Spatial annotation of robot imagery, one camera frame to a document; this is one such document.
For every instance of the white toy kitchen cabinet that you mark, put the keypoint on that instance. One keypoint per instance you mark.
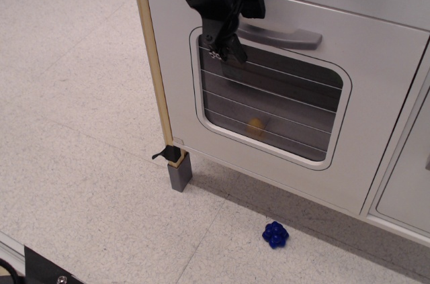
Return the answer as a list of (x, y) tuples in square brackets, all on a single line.
[(327, 99)]

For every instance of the black base plate with screw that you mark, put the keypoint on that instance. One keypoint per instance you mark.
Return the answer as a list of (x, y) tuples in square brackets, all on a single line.
[(39, 269)]

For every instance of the blue toy grape bunch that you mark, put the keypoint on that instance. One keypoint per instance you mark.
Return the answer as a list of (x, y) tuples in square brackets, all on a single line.
[(275, 235)]

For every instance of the black tape piece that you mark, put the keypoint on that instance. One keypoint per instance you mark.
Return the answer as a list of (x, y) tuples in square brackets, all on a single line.
[(170, 153)]

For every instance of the white oven door with window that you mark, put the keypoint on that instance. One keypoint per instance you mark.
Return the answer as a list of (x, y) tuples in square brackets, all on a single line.
[(329, 113)]

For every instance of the yellow toy corn piece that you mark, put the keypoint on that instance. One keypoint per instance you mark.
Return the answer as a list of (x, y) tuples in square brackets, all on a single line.
[(255, 127)]

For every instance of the grey cabinet foot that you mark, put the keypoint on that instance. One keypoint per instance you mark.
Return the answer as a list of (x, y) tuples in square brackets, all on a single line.
[(180, 176)]

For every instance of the aluminium frame rail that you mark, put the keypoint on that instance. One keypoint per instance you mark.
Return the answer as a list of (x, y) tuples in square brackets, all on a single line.
[(13, 252)]

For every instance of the white cabinet drawer door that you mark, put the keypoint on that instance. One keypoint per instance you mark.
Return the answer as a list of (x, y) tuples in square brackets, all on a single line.
[(402, 199)]

